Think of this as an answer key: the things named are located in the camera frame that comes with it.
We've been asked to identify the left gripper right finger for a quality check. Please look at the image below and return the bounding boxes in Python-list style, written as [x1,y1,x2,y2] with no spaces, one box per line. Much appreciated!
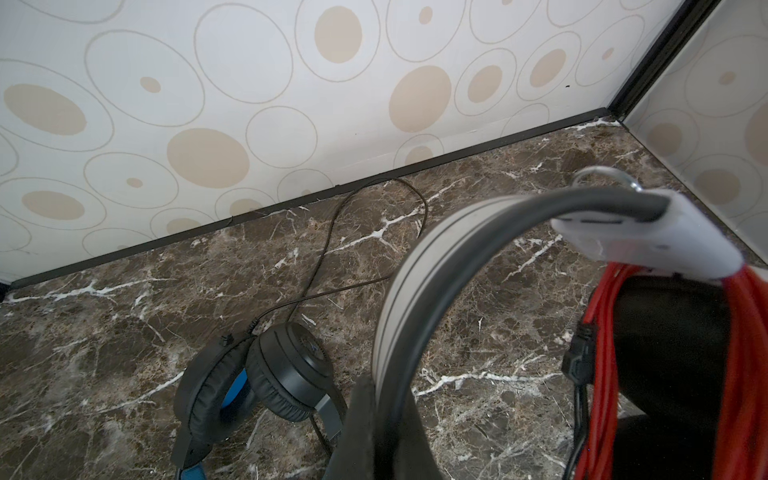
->
[393,394,442,480]

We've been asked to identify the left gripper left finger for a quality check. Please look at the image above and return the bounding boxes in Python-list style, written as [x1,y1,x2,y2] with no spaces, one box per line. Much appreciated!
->
[323,377,375,480]

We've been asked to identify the black blue headphones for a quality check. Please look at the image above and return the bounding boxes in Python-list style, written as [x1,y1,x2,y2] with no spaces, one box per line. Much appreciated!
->
[170,176,430,480]

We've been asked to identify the white headphones with red cable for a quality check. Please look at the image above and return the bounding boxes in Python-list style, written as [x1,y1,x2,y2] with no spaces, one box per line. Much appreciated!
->
[371,166,768,480]

